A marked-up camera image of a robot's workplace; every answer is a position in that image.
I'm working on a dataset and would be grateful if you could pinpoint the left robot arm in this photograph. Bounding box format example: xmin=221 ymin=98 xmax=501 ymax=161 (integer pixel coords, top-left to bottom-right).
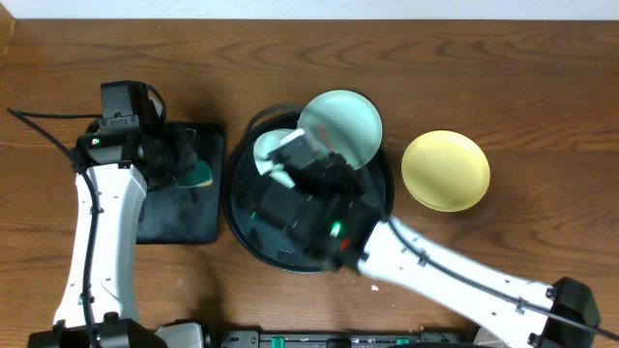
xmin=28 ymin=80 xmax=213 ymax=347

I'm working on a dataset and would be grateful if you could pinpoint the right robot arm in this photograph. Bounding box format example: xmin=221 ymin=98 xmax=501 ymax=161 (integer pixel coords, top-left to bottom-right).
xmin=247 ymin=128 xmax=602 ymax=347

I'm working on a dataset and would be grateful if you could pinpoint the round black tray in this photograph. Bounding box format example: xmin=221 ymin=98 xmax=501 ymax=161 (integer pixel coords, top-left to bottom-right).
xmin=222 ymin=108 xmax=396 ymax=275

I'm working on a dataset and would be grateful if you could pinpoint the yellow plate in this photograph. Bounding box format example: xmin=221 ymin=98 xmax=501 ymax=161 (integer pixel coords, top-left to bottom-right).
xmin=400 ymin=130 xmax=490 ymax=213

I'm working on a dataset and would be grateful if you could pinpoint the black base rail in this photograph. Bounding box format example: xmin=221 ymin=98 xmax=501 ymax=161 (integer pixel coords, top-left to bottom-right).
xmin=220 ymin=331 xmax=474 ymax=348

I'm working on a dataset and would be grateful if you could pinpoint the green yellow sponge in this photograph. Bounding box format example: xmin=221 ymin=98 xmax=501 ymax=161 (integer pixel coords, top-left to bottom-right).
xmin=176 ymin=160 xmax=213 ymax=189

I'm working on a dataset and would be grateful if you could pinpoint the rectangular black tray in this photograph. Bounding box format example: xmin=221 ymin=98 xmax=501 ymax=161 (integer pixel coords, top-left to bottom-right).
xmin=136 ymin=123 xmax=225 ymax=245

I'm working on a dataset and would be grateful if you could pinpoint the light green plate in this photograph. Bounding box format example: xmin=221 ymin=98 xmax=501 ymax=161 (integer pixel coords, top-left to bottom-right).
xmin=253 ymin=129 xmax=295 ymax=189
xmin=298 ymin=90 xmax=383 ymax=169

